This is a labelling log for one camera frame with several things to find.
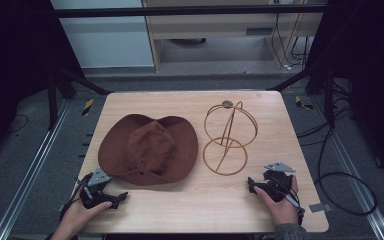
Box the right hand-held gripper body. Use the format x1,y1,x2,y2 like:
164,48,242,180
262,161,297,203

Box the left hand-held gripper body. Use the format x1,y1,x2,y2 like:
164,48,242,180
79,167,115,210

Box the gold wire hat stand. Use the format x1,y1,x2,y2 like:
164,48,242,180
202,100,259,176

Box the brown wide-brim hat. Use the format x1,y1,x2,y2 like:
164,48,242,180
97,113,199,187

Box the person's right hand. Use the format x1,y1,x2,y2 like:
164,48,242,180
253,174,300,227

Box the person's left hand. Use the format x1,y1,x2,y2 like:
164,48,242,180
50,200,113,240

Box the yellow black tape strip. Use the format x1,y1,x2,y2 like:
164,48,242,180
294,95,315,111
81,98,95,117

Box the black metal stand legs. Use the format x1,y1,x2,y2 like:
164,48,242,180
45,64,114,132
267,61,336,126

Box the dark curtain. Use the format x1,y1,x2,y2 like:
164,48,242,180
304,0,384,186
0,0,85,168

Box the white cabinet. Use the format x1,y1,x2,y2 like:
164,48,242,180
49,0,156,70

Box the light wooden desk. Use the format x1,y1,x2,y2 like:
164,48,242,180
141,0,328,73

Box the right hand-held gripper cable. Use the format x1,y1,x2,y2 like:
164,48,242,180
279,186,306,225

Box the hand-held gripper cable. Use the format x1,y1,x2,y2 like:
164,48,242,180
279,186,306,225
59,176,91,221

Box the left hand-held gripper cable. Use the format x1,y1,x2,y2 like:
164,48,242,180
59,176,91,221

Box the small metal table bracket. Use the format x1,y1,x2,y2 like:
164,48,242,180
308,202,333,214

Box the aluminium floor rail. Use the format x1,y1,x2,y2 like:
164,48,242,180
0,99,72,240
309,94,384,240

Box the black looped floor cable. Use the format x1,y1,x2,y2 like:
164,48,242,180
314,123,379,217

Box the thin black floor cable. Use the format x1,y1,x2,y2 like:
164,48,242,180
5,113,30,136

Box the hanging black desk cables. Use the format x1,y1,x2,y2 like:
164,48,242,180
270,12,312,72

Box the black horizontal frame bar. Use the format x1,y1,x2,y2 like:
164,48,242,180
50,3,330,19

